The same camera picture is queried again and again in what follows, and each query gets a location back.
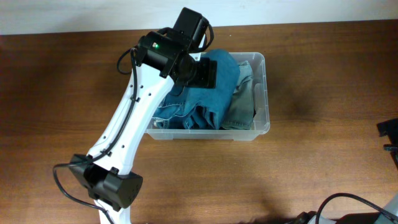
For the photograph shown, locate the clear plastic storage bin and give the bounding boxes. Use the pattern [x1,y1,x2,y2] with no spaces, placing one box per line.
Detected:
[146,52,271,141]

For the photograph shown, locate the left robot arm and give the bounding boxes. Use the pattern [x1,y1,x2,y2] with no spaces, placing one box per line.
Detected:
[68,7,216,223]

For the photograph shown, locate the dark blue jeans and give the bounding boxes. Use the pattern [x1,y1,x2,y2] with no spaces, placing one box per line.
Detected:
[152,49,240,129]

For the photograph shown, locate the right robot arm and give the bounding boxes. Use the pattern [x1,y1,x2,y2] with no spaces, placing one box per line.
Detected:
[289,118,397,224]

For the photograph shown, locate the light blue jeans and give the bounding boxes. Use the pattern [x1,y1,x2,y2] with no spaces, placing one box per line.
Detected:
[221,60,254,130]

